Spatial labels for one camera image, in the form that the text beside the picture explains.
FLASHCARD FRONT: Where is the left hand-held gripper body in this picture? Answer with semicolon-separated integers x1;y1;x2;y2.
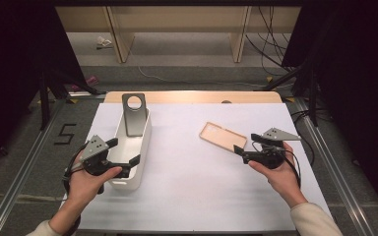
78;135;131;180

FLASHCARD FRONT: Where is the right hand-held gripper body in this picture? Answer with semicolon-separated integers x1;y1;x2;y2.
242;127;302;170

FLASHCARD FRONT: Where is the white plastic bin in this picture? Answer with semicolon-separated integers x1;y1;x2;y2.
106;106;153;191

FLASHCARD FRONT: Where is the beige phone case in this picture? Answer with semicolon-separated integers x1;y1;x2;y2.
198;121;248;153

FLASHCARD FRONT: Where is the grey phone case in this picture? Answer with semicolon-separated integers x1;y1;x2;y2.
121;92;149;138

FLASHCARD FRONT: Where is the person's left hand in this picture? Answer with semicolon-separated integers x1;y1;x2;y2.
66;148;123;212

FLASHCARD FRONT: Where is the person's right hand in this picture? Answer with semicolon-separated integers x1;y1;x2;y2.
248;141;309;209

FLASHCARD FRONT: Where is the black metal stand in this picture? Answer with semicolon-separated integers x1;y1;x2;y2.
261;60;320;128
38;67;106;131

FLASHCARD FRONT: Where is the pink object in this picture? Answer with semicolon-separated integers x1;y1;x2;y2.
71;75;99;92

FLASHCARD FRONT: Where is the white table sheet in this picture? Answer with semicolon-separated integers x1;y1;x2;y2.
60;102;333;232

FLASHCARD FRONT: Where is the wooden table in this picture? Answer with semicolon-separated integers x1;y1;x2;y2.
103;90;284;104

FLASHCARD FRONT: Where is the black curtain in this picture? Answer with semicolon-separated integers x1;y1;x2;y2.
0;0;87;173
281;0;378;227

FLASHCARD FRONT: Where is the crumpled white paper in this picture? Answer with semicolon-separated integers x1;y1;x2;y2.
94;35;114;50

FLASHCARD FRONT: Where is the light wooden bench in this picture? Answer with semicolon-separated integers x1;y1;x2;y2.
54;5;302;64

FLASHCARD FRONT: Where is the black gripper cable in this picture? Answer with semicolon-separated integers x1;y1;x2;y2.
62;143;92;236
283;152;302;190

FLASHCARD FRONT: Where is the aluminium floor rail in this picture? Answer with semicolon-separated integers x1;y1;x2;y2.
293;97;377;236
0;97;67;236

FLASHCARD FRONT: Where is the bundle of black floor cables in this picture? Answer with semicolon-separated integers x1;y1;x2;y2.
244;6;297;77

